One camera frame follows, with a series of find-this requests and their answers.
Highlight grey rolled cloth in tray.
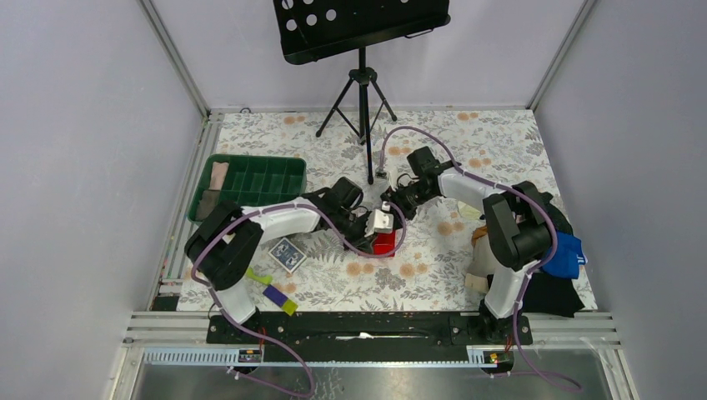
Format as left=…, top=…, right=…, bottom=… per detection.
left=194, top=189, right=221, bottom=222

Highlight pink rolled cloth in tray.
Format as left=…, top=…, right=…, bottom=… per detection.
left=208, top=162, right=229, bottom=191

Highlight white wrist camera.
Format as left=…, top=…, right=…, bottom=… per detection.
left=365, top=202, right=394, bottom=237
left=374, top=168, right=391, bottom=184

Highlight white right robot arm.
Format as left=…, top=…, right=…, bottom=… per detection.
left=381, top=147, right=557, bottom=343

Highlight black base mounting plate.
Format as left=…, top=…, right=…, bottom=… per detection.
left=206, top=312, right=514, bottom=363

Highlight red underwear white trim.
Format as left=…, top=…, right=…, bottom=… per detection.
left=372, top=231, right=396, bottom=258

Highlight brown garment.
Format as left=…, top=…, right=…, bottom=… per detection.
left=471, top=226, right=488, bottom=248

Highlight beige grey garment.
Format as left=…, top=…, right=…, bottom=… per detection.
left=464, top=235, right=499, bottom=294

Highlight lime green plastic piece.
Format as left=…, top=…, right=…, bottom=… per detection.
left=246, top=267, right=273, bottom=286

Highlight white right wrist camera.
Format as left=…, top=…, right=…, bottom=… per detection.
left=374, top=168, right=391, bottom=184

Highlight pale yellow-green garment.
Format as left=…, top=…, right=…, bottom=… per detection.
left=458, top=202, right=482, bottom=221

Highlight floral patterned table mat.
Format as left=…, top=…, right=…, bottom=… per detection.
left=215, top=110, right=562, bottom=311

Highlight black mesh garment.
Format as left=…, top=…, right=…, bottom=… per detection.
left=539, top=192, right=574, bottom=235

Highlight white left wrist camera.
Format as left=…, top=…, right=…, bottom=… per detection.
left=365, top=202, right=394, bottom=237

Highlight black music stand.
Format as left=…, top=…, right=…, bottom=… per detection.
left=273, top=0, right=451, bottom=184

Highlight purple and green block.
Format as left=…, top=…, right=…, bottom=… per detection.
left=263, top=285, right=298, bottom=316

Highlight green plastic divided tray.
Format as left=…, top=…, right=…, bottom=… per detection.
left=187, top=153, right=307, bottom=224

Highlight blue playing card box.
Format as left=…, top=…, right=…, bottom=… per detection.
left=268, top=237, right=307, bottom=273

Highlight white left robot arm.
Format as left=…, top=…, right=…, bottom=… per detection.
left=184, top=177, right=379, bottom=343

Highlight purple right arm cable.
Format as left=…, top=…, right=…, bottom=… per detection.
left=378, top=125, right=584, bottom=393

